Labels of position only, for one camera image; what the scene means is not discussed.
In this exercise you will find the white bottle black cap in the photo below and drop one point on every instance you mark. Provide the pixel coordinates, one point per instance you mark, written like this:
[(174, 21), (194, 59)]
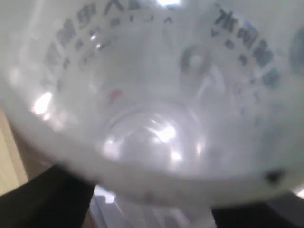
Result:
[(152, 95)]

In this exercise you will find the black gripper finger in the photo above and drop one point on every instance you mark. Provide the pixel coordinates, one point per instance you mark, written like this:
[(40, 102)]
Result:
[(40, 202), (261, 213)]

